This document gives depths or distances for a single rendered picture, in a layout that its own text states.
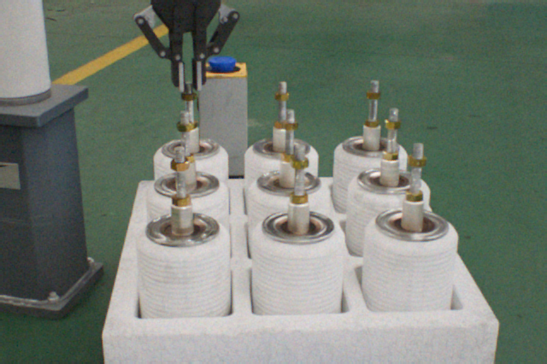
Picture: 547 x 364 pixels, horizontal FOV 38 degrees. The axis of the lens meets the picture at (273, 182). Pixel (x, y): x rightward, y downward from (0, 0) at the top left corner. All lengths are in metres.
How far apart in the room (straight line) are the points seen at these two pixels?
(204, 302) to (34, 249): 0.39
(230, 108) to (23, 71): 0.29
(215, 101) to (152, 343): 0.47
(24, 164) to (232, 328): 0.43
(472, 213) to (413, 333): 0.72
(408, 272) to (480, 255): 0.55
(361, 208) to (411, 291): 0.14
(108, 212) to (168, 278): 0.70
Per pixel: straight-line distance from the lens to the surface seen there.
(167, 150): 1.02
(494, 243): 1.39
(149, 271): 0.79
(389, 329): 0.79
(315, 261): 0.78
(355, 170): 1.01
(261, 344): 0.78
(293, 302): 0.80
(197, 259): 0.77
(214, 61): 1.15
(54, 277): 1.16
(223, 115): 1.15
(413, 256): 0.79
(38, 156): 1.09
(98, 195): 1.55
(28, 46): 1.07
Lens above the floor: 0.60
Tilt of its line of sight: 22 degrees down
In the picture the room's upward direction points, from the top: straight up
